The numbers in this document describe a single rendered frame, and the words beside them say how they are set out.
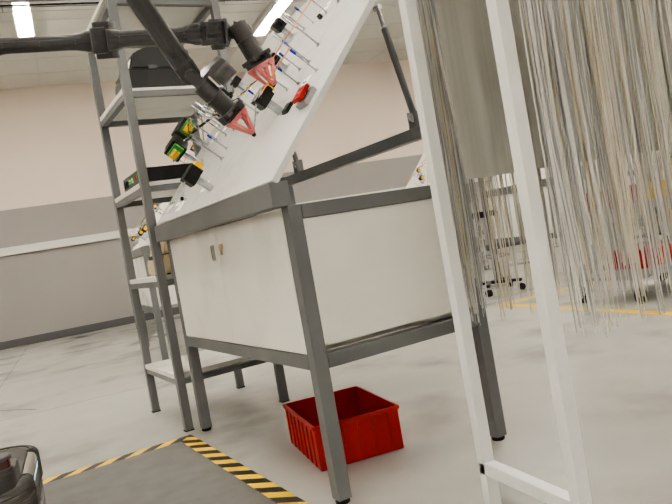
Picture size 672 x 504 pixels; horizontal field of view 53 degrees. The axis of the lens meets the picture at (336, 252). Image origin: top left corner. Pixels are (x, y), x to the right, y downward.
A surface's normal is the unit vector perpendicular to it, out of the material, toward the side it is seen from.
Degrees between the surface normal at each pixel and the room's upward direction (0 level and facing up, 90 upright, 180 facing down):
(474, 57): 90
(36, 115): 90
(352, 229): 90
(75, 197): 90
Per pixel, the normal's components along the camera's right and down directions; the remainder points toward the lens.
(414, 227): 0.48, -0.07
